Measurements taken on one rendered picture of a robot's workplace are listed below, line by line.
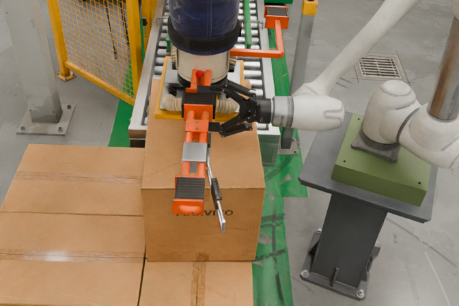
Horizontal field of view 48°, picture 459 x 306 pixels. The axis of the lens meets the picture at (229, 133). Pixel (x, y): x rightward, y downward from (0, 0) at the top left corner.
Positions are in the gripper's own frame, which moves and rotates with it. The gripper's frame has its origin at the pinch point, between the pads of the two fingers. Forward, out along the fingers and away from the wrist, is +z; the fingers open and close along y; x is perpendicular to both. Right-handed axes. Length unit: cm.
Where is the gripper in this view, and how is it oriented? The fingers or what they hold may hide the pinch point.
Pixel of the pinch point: (201, 108)
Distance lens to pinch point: 148.0
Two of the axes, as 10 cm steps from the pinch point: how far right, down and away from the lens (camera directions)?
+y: -0.6, 7.5, 6.6
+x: 0.0, -6.6, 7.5
